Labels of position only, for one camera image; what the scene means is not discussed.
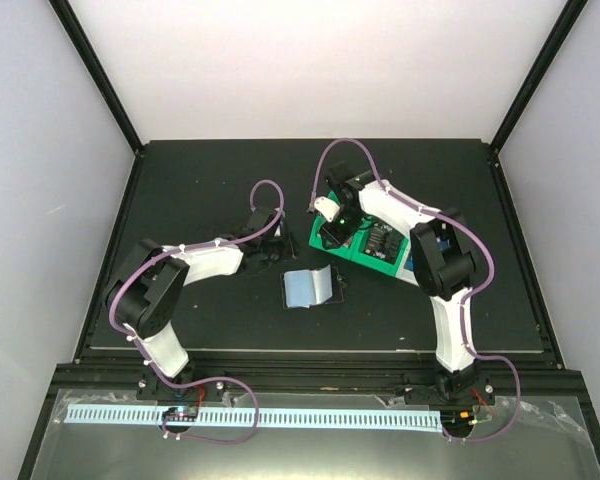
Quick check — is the black leather card holder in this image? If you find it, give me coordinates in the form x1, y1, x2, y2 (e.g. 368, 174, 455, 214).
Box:
281, 264, 346, 309

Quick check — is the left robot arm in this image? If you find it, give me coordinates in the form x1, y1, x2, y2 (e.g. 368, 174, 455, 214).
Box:
102, 206, 296, 399

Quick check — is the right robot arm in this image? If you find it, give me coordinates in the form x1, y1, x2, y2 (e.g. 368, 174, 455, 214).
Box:
309, 163, 479, 404

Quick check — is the black vip card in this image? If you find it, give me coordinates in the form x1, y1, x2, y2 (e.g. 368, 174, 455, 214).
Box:
362, 219, 405, 265

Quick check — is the green bin left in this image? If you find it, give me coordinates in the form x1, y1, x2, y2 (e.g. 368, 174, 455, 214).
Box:
309, 192, 376, 260

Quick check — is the green bin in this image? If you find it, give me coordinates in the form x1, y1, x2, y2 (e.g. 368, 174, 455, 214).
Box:
309, 192, 376, 260
350, 216, 409, 277

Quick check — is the green bin middle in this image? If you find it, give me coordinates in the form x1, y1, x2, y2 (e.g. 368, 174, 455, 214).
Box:
350, 216, 409, 277

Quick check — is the white bin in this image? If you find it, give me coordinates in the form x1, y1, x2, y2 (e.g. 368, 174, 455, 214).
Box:
395, 244, 419, 287

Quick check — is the left circuit board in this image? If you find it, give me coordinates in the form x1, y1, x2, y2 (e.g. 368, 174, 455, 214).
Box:
161, 406, 198, 426

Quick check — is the circuit board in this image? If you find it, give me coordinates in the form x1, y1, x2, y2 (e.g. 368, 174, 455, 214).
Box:
441, 405, 494, 430
161, 406, 198, 426

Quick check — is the right circuit board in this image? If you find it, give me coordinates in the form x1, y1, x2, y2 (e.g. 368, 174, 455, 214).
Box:
441, 405, 494, 430

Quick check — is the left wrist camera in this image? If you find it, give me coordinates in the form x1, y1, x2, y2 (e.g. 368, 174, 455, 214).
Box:
273, 217, 287, 239

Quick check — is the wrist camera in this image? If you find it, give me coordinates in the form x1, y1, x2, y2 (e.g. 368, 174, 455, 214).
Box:
273, 217, 287, 239
313, 196, 340, 222

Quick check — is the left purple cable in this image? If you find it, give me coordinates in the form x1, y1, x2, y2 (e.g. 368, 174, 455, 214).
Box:
108, 179, 285, 444

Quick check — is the purple cable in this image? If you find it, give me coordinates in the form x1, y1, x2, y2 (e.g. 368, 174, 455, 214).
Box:
307, 138, 522, 445
108, 179, 285, 444

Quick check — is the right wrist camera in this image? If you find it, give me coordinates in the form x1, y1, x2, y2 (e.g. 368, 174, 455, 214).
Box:
313, 196, 340, 222

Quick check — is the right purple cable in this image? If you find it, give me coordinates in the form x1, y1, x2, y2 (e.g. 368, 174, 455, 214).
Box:
307, 138, 522, 445

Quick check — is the black aluminium frame rail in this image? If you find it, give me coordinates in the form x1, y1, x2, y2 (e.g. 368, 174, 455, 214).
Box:
49, 358, 589, 408

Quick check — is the white slotted cable duct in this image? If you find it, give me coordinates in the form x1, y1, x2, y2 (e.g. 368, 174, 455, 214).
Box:
64, 404, 443, 433

